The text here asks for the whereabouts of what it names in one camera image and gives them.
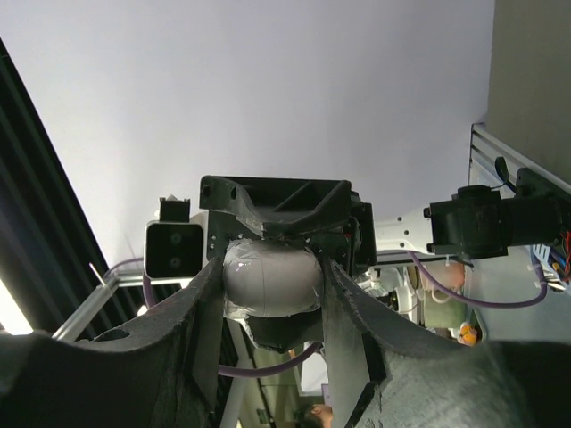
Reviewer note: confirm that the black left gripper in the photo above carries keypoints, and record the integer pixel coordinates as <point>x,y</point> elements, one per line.
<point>313,214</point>

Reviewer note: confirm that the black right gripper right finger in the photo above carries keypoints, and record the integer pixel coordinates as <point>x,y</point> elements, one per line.
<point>384,371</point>

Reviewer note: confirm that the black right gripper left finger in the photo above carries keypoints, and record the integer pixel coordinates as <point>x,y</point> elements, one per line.
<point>156,370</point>

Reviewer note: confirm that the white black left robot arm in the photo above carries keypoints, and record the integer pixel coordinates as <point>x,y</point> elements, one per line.
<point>477,223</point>

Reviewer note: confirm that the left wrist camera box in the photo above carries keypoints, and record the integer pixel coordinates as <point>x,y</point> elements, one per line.
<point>174,244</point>

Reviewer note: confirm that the aluminium frame rail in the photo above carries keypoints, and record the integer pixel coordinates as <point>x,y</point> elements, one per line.
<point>485,148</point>

